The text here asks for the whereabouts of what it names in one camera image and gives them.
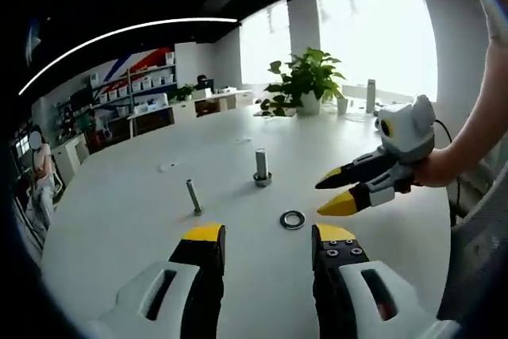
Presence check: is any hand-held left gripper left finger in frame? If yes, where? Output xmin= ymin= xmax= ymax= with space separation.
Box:
xmin=97 ymin=222 xmax=226 ymax=339

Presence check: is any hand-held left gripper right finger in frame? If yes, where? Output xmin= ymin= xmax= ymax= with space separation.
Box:
xmin=310 ymin=222 xmax=437 ymax=339

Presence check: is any thick threaded stud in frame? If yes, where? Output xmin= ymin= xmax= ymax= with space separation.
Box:
xmin=252 ymin=148 xmax=273 ymax=188

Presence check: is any thin threaded stud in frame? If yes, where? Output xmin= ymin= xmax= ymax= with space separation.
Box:
xmin=185 ymin=179 xmax=203 ymax=217

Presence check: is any person's right hand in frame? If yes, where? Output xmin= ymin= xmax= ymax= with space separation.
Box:
xmin=412 ymin=148 xmax=461 ymax=189

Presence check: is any white tall bottle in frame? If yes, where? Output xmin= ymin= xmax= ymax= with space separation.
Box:
xmin=364 ymin=79 xmax=377 ymax=114

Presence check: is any white plant pot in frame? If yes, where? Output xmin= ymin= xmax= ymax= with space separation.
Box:
xmin=298 ymin=92 xmax=321 ymax=116

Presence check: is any green potted plant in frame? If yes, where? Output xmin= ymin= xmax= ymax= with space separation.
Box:
xmin=260 ymin=47 xmax=347 ymax=117

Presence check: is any white cabinet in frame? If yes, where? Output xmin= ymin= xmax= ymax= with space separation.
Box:
xmin=51 ymin=134 xmax=90 ymax=185

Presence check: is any white office desk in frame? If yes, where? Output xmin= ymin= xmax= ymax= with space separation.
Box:
xmin=129 ymin=88 xmax=255 ymax=137

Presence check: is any metal storage shelf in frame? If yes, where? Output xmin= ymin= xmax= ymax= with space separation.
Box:
xmin=55 ymin=51 xmax=178 ymax=125

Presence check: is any row of white storage bins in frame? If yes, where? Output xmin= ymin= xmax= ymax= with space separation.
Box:
xmin=97 ymin=72 xmax=175 ymax=104

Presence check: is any long ceiling light strip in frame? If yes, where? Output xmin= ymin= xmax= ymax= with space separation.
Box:
xmin=17 ymin=17 xmax=238 ymax=96

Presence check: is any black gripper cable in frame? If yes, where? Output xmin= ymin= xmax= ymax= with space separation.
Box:
xmin=433 ymin=118 xmax=468 ymax=221

